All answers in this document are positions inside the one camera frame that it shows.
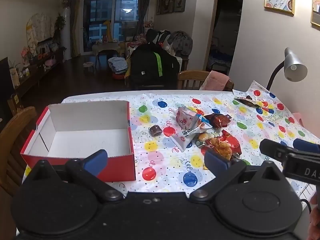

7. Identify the small cloth covered table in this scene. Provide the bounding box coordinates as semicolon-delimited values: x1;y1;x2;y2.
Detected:
92;41;122;67

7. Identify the pink snack packet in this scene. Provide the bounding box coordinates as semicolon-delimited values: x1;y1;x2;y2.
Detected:
176;107;200;130

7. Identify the blue white snack packet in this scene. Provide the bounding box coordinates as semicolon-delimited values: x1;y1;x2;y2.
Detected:
171;114;213;153

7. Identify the dark red snack packet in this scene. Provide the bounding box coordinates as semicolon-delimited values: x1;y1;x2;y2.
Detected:
204;113;232;128

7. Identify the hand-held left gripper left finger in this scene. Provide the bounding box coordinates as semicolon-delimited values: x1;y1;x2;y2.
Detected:
22;149;124;203

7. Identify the person's right hand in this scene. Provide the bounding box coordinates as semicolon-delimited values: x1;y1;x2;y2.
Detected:
310;192;320;233

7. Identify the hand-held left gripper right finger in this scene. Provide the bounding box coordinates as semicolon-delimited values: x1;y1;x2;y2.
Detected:
189;150;292;202

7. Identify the cream paper bag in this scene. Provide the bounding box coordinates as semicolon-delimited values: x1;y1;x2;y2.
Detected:
9;67;20;88

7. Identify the pink cloth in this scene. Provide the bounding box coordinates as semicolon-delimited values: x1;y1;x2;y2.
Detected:
200;70;230;91

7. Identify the small green snack packet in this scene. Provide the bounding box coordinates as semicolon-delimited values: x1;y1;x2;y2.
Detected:
195;131;210;147

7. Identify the red cardboard box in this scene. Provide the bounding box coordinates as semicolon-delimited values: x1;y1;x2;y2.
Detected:
20;100;137;182

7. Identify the small brown wrapped candy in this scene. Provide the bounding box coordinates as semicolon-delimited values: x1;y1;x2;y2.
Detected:
149;124;162;137

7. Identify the dark brown snack packet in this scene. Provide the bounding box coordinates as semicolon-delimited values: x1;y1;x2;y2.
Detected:
236;95;263;108

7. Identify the cream cloth covered television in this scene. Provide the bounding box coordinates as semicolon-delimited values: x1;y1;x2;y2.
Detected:
26;13;55;47

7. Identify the white tower air conditioner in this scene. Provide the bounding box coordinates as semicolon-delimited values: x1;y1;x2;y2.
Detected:
61;7;72;61

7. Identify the black cable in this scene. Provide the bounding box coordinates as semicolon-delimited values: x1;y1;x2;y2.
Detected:
300;199;313;213

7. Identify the grey desk lamp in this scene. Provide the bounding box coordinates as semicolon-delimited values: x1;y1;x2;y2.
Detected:
266;47;308;92

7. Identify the grey clothing heap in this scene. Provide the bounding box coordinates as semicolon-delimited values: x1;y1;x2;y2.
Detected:
167;31;193;55

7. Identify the brown yellow cardboard box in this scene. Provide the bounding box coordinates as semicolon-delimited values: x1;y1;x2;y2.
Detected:
7;94;24;115

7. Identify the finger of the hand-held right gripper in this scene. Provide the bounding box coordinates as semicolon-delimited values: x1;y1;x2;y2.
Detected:
259;139;295;164
294;138;320;154

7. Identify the wooden chair with pink cloth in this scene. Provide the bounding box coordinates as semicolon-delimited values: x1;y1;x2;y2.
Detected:
177;70;234;92

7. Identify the black backpack with green stripe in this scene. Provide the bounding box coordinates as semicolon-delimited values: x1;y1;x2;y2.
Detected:
129;42;180;89

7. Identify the dark wooden television cabinet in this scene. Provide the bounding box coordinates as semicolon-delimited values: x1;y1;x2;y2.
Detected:
14;49;64;98

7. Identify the red fried snack packet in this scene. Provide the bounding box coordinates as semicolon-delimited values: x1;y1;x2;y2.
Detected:
201;130;242;163

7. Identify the folded clothes pile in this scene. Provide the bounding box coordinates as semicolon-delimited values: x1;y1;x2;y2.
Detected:
107;57;127;74

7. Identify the black water dispenser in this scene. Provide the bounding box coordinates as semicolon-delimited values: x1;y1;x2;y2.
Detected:
0;57;15;124

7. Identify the yellow giraffe toy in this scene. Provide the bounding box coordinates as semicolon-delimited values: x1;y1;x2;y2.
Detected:
102;20;113;43

